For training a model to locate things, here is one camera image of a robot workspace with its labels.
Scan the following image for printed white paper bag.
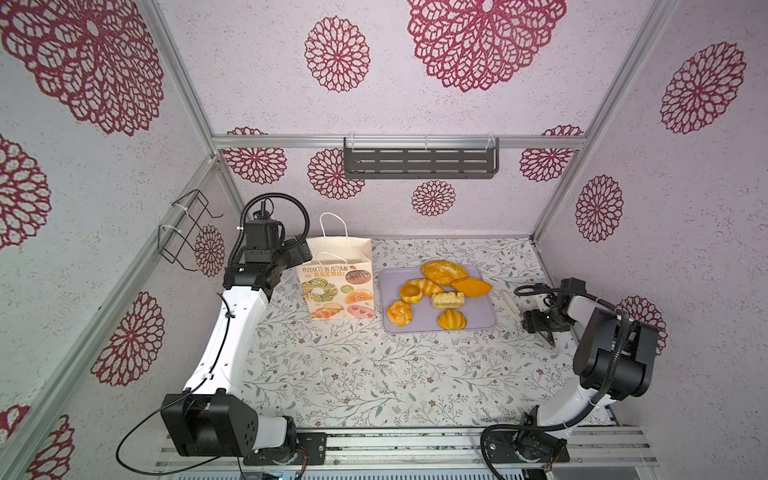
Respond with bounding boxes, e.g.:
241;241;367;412
297;212;375;321

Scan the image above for cream bread tongs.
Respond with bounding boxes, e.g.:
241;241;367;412
501;291;556;349

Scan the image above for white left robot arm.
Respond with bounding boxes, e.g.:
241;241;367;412
160;239;312;463

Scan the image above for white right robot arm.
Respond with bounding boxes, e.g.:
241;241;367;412
479;294;659;474

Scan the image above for orange shell bread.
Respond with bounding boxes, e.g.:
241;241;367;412
438;309;468;331

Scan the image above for round crusty yellow bread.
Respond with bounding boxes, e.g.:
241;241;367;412
421;261;470;287

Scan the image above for striped croissant bread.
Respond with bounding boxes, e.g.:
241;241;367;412
407;278;444;297

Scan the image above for knotted golden bun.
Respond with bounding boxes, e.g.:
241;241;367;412
386;300;414;327

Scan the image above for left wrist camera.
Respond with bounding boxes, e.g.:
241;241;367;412
243;219;285;264

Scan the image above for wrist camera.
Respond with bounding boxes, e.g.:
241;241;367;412
558;277;588;297
243;219;285;264

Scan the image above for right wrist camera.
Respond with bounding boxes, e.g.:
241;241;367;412
558;277;588;297

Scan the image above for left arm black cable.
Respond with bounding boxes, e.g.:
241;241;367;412
115;293;241;478

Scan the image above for black wire wall rack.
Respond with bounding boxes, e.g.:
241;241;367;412
156;189;222;272

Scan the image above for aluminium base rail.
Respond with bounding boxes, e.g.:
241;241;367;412
155;426;662;479

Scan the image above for grey wall shelf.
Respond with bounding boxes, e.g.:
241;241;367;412
342;137;499;180

